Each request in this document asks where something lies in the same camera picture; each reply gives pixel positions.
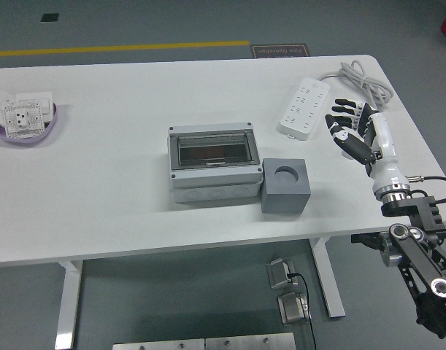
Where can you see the white switch plate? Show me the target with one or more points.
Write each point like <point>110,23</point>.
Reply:
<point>33,97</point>

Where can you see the dark floor sign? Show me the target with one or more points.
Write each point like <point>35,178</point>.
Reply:
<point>281,51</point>

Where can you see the grey junction box hinged lid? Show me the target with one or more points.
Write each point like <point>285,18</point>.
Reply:
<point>215,176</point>

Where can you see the white cover plate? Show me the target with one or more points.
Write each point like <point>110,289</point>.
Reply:
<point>0,102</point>

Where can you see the black table control panel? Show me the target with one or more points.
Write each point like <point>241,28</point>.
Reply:
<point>357,237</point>

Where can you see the purple bowl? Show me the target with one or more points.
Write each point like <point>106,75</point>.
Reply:
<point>25,141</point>

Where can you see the metal base plate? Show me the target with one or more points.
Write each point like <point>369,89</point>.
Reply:
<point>248,342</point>
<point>157,344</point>

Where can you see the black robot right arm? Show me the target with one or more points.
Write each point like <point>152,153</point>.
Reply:
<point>419,255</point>

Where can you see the white socket module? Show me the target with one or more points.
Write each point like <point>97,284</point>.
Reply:
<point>22,120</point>

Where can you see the grey cube with round hole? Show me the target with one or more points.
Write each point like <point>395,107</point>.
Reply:
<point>281,200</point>

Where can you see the white power strip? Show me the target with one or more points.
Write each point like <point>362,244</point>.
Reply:
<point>304,107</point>

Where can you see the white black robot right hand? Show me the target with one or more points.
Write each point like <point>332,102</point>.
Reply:
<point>385,146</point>

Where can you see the metal floor socket box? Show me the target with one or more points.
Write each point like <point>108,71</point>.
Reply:
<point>293,310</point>
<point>279,275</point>

